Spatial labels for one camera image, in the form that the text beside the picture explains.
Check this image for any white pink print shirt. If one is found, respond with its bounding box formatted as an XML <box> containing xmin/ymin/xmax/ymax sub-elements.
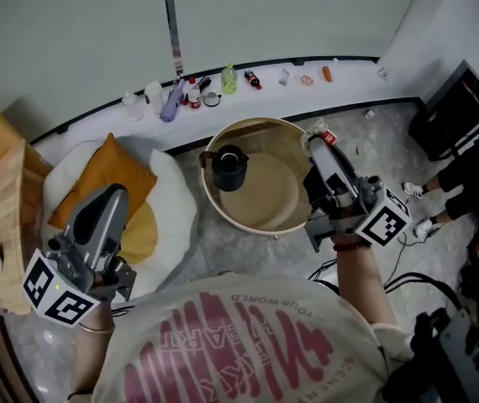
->
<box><xmin>92</xmin><ymin>273</ymin><xmax>415</xmax><ymax>403</ymax></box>

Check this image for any yellow round cushion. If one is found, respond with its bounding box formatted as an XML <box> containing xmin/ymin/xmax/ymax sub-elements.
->
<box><xmin>117</xmin><ymin>201</ymin><xmax>159</xmax><ymax>266</ymax></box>

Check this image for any black grey recorder pack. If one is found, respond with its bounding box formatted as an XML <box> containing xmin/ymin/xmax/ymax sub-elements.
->
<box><xmin>384</xmin><ymin>306</ymin><xmax>479</xmax><ymax>403</ymax></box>

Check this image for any vertical metal wall strip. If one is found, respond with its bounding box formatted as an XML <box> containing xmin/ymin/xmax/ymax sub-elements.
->
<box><xmin>161</xmin><ymin>0</ymin><xmax>185</xmax><ymax>77</ymax></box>

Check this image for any black brush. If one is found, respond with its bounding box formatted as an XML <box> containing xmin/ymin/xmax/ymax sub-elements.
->
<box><xmin>180</xmin><ymin>76</ymin><xmax>213</xmax><ymax>107</ymax></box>

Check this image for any white curved ledge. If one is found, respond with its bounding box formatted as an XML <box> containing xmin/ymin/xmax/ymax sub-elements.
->
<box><xmin>29</xmin><ymin>56</ymin><xmax>425</xmax><ymax>159</ymax></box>

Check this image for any red bead bracelet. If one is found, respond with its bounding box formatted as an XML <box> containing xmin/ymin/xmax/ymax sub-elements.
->
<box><xmin>332</xmin><ymin>240</ymin><xmax>373</xmax><ymax>254</ymax></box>

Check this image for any black kettle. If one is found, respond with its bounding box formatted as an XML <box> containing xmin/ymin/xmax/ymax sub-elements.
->
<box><xmin>198</xmin><ymin>144</ymin><xmax>250</xmax><ymax>192</ymax></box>

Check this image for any purple cloth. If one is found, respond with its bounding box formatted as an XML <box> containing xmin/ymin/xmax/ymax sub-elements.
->
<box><xmin>159</xmin><ymin>78</ymin><xmax>186</xmax><ymax>123</ymax></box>

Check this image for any white paper cup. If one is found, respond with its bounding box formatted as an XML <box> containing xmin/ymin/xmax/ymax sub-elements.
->
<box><xmin>144</xmin><ymin>81</ymin><xmax>165</xmax><ymax>116</ymax></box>

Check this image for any clear plastic bottle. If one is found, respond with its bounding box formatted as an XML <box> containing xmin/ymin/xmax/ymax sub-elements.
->
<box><xmin>121</xmin><ymin>92</ymin><xmax>145</xmax><ymax>122</ymax></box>

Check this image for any small red label bottle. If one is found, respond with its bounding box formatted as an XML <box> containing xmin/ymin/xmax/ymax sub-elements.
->
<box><xmin>186</xmin><ymin>76</ymin><xmax>203</xmax><ymax>110</ymax></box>

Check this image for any person's left forearm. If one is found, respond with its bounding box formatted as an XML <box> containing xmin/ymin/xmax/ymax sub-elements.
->
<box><xmin>71</xmin><ymin>302</ymin><xmax>117</xmax><ymax>396</ymax></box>

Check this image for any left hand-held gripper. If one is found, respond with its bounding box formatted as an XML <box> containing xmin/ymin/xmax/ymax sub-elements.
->
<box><xmin>20</xmin><ymin>185</ymin><xmax>138</xmax><ymax>329</ymax></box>

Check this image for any orange square cushion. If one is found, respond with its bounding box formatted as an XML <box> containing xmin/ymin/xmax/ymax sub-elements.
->
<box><xmin>48</xmin><ymin>132</ymin><xmax>159</xmax><ymax>230</ymax></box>

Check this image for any clear bag with red label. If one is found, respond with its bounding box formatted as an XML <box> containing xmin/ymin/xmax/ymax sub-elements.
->
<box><xmin>300</xmin><ymin>118</ymin><xmax>337</xmax><ymax>150</ymax></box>

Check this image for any thin black floor cable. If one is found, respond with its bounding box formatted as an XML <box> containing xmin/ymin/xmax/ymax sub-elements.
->
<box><xmin>390</xmin><ymin>231</ymin><xmax>421</xmax><ymax>273</ymax></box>

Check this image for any dark wooden slatted panel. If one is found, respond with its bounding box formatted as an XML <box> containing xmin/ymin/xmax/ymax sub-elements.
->
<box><xmin>0</xmin><ymin>312</ymin><xmax>39</xmax><ymax>403</ymax></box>

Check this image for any person's right hand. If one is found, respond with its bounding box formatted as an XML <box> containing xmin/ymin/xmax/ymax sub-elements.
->
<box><xmin>332</xmin><ymin>187</ymin><xmax>352</xmax><ymax>208</ymax></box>

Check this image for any white fluffy pouf seat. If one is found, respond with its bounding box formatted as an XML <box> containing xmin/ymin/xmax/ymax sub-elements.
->
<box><xmin>41</xmin><ymin>134</ymin><xmax>199</xmax><ymax>300</ymax></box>

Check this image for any thick black cable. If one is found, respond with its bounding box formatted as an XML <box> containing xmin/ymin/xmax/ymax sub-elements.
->
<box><xmin>384</xmin><ymin>271</ymin><xmax>463</xmax><ymax>310</ymax></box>

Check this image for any person's right forearm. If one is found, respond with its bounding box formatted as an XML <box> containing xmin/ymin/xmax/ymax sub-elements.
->
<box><xmin>334</xmin><ymin>235</ymin><xmax>398</xmax><ymax>325</ymax></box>

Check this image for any thin metal bangle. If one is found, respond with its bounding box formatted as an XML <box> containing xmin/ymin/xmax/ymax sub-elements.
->
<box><xmin>78</xmin><ymin>323</ymin><xmax>115</xmax><ymax>335</ymax></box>

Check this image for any green drink bottle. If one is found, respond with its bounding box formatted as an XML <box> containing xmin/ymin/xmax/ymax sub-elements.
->
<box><xmin>220</xmin><ymin>63</ymin><xmax>239</xmax><ymax>96</ymax></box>

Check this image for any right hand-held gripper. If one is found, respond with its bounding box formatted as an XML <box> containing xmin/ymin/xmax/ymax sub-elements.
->
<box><xmin>302</xmin><ymin>134</ymin><xmax>413</xmax><ymax>254</ymax></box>

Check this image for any dark cola bottle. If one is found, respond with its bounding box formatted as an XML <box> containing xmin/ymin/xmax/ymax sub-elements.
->
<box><xmin>243</xmin><ymin>70</ymin><xmax>263</xmax><ymax>91</ymax></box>

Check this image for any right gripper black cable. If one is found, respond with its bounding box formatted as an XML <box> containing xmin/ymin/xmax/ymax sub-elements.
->
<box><xmin>308</xmin><ymin>258</ymin><xmax>340</xmax><ymax>293</ymax></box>

